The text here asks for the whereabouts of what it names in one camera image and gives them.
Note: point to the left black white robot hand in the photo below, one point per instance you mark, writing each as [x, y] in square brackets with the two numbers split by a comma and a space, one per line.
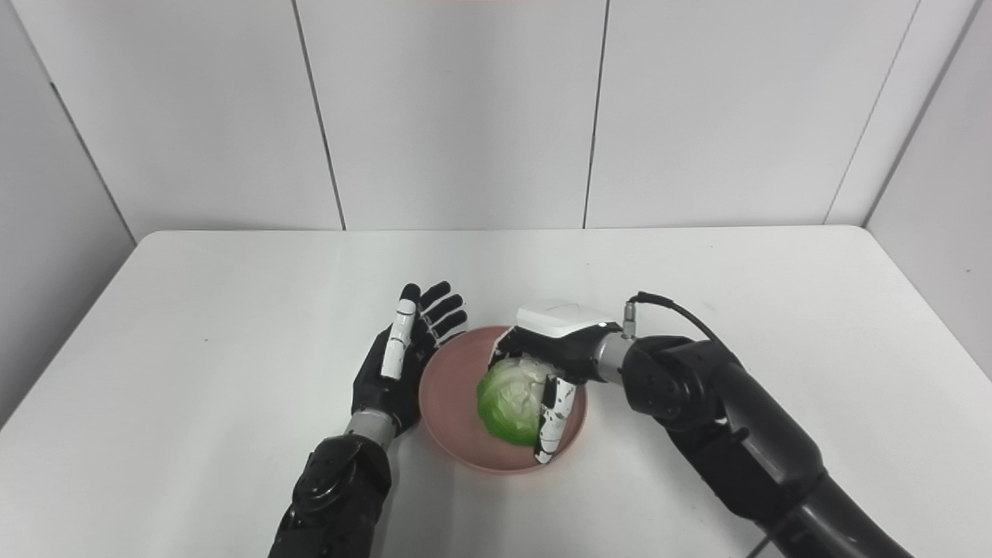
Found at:
[399, 364]

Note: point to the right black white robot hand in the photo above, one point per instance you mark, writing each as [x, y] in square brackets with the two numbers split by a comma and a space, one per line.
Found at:
[562, 349]

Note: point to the pink round plate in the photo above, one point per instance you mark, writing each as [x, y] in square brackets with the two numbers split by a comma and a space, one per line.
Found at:
[457, 403]

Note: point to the green white cabbage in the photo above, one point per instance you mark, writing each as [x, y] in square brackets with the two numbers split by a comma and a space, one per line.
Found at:
[511, 399]

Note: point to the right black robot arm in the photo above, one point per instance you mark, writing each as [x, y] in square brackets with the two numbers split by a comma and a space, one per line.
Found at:
[736, 434]

